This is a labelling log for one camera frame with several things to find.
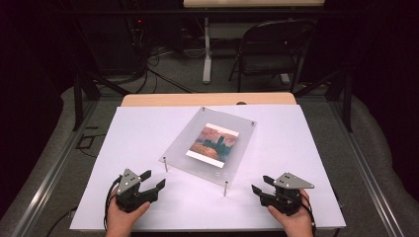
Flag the person's right hand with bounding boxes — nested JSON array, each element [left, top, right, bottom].
[[267, 189, 314, 237]]

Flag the light desk top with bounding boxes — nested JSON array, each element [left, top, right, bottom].
[[182, 0, 326, 9]]

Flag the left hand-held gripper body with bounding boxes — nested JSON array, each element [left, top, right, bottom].
[[114, 168, 160, 213]]

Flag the white desk leg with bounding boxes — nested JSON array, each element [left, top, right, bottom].
[[202, 17, 213, 85]]

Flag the aluminium rail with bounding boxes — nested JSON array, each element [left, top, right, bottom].
[[9, 98, 101, 237], [328, 98, 407, 237]]

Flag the black floor cable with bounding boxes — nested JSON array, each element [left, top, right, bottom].
[[44, 205, 79, 237]]

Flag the black tape floor marks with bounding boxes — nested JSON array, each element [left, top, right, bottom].
[[74, 125, 107, 159]]

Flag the painted landscape picture card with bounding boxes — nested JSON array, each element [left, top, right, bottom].
[[185, 122, 240, 169]]

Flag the wooden table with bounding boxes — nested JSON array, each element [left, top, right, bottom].
[[120, 92, 297, 108]]

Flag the person's left hand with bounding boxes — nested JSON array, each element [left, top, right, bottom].
[[105, 189, 152, 237]]

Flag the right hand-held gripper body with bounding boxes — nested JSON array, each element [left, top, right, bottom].
[[259, 171, 315, 217]]

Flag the black metal stand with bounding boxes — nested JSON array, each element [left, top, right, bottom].
[[72, 69, 131, 132], [293, 68, 354, 133]]

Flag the bundle of floor cables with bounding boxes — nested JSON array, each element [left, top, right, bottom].
[[129, 43, 196, 95]]

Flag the white board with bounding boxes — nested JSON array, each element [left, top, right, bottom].
[[69, 104, 347, 231]]

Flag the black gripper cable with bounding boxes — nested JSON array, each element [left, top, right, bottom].
[[298, 194, 318, 237], [103, 175, 124, 232]]

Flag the clear acrylic photo frame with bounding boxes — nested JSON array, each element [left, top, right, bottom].
[[158, 106, 258, 198]]

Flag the black folding chair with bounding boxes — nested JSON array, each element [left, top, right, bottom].
[[228, 18, 318, 94]]

